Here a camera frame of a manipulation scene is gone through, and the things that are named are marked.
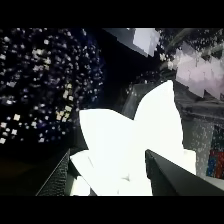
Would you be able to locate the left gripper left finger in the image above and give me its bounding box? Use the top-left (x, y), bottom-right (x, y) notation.
top-left (35, 148), bottom-right (71, 197)

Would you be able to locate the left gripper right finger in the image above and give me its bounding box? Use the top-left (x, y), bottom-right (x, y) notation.
top-left (144, 148), bottom-right (224, 197)

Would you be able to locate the white long-sleeved shirt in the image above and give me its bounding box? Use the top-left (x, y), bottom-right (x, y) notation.
top-left (69, 79), bottom-right (198, 197)

